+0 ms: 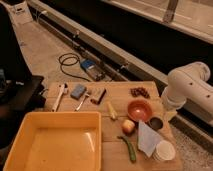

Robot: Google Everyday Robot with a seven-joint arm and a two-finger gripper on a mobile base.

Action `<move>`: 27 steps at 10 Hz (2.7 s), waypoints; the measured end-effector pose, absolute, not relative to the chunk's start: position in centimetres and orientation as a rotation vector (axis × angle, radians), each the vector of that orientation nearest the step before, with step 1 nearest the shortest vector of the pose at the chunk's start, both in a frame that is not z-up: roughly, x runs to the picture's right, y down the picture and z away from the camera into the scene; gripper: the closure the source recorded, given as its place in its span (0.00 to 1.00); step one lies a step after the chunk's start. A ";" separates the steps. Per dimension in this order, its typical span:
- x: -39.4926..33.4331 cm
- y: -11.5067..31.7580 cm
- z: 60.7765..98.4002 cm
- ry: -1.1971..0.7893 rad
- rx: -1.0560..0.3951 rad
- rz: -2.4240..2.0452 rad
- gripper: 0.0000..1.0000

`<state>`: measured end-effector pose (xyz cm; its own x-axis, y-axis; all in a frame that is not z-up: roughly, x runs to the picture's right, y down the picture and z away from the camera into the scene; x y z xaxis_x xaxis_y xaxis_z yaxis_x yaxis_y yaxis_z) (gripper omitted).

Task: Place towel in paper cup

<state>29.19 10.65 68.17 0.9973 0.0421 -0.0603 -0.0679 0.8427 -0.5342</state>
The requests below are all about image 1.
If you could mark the white paper sign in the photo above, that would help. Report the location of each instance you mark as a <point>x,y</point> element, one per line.
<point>21,13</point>

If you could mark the bunch of dark grapes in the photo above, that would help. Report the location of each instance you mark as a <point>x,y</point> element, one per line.
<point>140,91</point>

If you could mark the small dark metal cup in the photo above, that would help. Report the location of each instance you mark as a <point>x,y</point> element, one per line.
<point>155,123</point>

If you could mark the apple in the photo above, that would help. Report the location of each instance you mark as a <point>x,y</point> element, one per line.
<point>128,127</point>

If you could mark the brown wooden block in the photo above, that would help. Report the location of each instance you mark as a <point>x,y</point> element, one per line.
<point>98,95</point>

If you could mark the white paper cup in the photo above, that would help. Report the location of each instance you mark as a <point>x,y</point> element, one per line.
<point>164,151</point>

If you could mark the white paper towel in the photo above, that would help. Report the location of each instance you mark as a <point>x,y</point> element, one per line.
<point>147,139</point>

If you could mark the blue sponge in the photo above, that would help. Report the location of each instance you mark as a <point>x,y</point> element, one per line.
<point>78,91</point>

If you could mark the blue power tool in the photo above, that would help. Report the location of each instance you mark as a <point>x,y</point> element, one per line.
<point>93,70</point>

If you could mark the yellow plastic tub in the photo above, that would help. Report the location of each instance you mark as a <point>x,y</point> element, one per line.
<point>57,141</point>

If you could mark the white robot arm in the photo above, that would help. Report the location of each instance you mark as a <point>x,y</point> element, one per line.
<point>189,82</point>

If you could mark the red bowl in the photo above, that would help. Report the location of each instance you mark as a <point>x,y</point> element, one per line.
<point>139,110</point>

